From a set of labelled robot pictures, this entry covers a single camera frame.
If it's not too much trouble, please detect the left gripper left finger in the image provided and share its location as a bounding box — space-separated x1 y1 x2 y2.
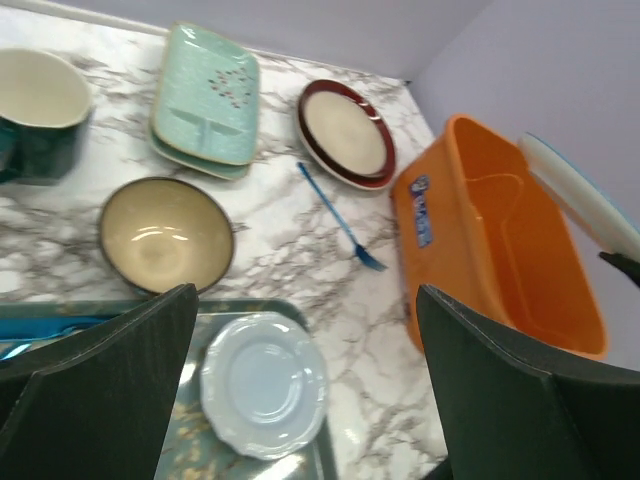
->
1 284 198 479

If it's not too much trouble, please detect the dark green mug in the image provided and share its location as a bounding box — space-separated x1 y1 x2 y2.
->
1 47 93 186

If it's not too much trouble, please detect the orange plastic bin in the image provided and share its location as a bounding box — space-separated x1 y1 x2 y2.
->
390 115 609 360

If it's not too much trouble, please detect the upper mint rectangular dish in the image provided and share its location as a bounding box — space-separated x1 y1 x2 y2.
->
150 22 260 167

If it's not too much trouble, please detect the blue metallic spoon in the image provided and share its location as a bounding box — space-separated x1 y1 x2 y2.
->
1 316 109 361

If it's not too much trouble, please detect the white strawberry pattern plate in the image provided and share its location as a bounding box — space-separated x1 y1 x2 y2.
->
517 133 639 261

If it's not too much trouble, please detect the lower mint rectangular dish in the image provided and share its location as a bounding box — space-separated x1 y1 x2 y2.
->
147 128 250 181

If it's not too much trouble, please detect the brown cream bowl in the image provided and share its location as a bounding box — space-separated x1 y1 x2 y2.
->
97 177 236 294

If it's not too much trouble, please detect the blue plastic fork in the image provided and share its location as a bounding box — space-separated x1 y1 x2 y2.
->
296 162 387 272

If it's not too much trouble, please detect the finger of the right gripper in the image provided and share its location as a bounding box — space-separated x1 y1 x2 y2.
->
599 252 640 287

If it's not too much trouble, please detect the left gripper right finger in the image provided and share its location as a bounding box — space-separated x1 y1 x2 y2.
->
416 285 639 479

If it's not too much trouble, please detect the light blue scalloped plate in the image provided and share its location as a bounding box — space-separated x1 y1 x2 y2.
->
200 312 329 461

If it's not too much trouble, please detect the mint rectangular dish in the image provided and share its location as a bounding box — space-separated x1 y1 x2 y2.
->
150 22 260 167
147 128 250 181

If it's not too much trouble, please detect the red rimmed cream plate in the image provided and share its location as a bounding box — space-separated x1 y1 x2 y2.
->
294 79 396 191

